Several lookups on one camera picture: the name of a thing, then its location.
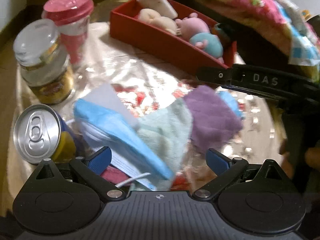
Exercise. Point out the mint green towel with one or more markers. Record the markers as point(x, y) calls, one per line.
point(166, 132)

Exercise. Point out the blue yellow drink can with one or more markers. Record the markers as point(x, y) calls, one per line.
point(40, 133)

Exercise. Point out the patchwork blue white blanket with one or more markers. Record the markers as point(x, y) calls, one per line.
point(304, 45)

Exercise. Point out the cream plush toy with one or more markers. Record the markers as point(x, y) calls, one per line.
point(153, 18)

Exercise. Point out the purple quilted cloth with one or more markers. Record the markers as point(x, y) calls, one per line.
point(214, 122)

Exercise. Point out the red storage box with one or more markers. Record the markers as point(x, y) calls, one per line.
point(125, 26)

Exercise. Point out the maroon knitted sock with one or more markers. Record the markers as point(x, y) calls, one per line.
point(114, 175)

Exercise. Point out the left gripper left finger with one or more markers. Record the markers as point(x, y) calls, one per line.
point(88, 170)

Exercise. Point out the pink lidded plastic cup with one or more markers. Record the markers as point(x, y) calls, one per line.
point(72, 18)

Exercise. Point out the white foam block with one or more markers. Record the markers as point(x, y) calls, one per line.
point(163, 7)

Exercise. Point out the blue face mask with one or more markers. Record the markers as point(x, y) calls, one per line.
point(105, 121)

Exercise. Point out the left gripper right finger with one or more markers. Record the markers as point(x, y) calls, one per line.
point(227, 172)

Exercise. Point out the glass jar gold label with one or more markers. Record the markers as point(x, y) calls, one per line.
point(44, 61)

